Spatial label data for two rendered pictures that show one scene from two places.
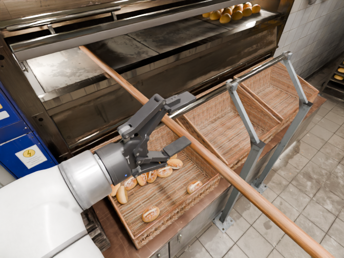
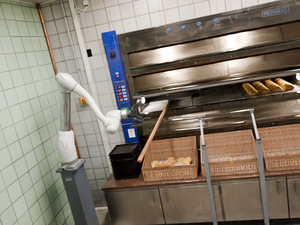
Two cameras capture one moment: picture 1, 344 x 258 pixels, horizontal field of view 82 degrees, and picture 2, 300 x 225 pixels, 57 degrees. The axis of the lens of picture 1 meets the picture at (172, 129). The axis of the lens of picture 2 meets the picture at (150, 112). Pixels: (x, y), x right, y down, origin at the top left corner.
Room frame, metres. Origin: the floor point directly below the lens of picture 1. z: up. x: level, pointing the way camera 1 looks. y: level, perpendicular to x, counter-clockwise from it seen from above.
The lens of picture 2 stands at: (-1.19, -2.01, 1.91)
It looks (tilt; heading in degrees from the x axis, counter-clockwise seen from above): 13 degrees down; 52
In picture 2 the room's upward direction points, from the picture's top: 11 degrees counter-clockwise
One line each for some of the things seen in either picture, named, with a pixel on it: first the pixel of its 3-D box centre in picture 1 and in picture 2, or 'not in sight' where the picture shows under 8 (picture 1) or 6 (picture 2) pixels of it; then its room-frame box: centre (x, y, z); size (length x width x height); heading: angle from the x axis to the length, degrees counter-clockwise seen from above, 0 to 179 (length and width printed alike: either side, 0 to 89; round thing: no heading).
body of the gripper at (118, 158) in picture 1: (125, 156); (132, 113); (0.23, 0.09, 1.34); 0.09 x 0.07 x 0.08; 129
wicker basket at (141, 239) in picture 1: (155, 170); (170, 157); (0.60, 0.09, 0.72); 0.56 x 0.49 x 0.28; 128
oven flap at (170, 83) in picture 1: (201, 68); (220, 117); (1.17, -0.19, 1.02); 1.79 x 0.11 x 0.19; 129
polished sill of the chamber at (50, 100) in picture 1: (201, 45); (218, 104); (1.19, -0.18, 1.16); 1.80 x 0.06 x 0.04; 129
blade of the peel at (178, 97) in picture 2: not in sight; (171, 97); (1.30, 0.67, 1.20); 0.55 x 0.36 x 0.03; 129
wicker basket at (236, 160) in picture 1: (227, 123); (228, 152); (0.98, -0.38, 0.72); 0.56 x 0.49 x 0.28; 128
